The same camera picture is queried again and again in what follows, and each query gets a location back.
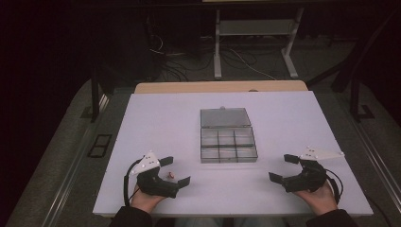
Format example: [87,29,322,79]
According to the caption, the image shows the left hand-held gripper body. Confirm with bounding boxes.
[131,150,180,200]

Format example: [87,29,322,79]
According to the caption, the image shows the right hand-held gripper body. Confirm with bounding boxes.
[281,146,345,194]

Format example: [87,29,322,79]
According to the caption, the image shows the clear plastic compartment box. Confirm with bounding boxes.
[200,107,259,165]

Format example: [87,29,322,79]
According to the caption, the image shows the person's left hand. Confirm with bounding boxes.
[130,184,166,214]

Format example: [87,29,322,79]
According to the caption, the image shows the person's right hand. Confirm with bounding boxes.
[292,181,340,217]

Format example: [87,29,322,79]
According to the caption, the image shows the black metal stand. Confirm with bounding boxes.
[79,61,109,124]
[349,75,375,124]

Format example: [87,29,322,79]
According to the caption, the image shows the wooden table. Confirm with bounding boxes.
[133,79,309,95]

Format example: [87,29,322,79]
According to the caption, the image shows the white metal stand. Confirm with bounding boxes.
[213,8,305,80]

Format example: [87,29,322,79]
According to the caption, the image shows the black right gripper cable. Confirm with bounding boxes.
[325,169,345,205]

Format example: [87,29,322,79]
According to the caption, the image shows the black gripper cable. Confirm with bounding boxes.
[123,158,144,208]
[325,169,345,205]

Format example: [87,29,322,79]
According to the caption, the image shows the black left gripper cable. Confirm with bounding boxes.
[123,158,144,208]

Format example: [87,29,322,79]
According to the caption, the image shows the black floor frame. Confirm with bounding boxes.
[86,133,113,159]

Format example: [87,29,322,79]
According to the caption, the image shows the metal floor rail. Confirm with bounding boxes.
[40,94,111,227]
[344,107,401,206]

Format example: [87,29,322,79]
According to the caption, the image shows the black floor cables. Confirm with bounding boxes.
[146,18,221,82]

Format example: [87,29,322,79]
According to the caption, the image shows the white floor cable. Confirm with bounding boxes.
[232,47,278,81]

